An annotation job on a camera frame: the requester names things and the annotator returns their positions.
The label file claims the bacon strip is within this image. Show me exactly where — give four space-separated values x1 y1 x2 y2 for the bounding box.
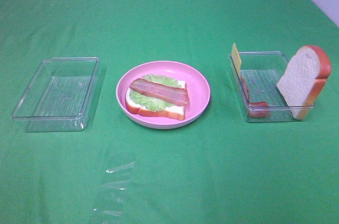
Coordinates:
241 76 270 118
130 78 189 106

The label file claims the bread slice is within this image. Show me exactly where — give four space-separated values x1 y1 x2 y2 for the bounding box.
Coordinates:
124 79 187 121
276 45 332 120

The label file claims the green lettuce leaf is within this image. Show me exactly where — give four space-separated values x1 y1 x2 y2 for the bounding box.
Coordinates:
126 74 186 112

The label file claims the pink round plate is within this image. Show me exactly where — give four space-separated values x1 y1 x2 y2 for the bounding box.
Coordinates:
115 61 211 129

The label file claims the yellow cheese slice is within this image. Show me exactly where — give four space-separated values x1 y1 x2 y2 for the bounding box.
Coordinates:
231 43 242 75

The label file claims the green table cloth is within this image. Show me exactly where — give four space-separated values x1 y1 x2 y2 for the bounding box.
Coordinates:
1 0 338 223

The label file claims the right clear plastic tray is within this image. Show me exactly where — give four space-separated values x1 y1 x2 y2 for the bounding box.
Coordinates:
228 51 316 123

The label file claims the clear plastic tray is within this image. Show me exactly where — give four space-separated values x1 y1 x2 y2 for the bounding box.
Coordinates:
12 57 100 132
228 51 316 123

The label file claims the left clear plastic tray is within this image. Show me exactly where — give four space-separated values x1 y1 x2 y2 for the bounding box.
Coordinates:
12 57 100 132

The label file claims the clear plastic film sheet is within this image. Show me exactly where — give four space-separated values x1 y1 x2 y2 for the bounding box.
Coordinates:
88 153 136 223

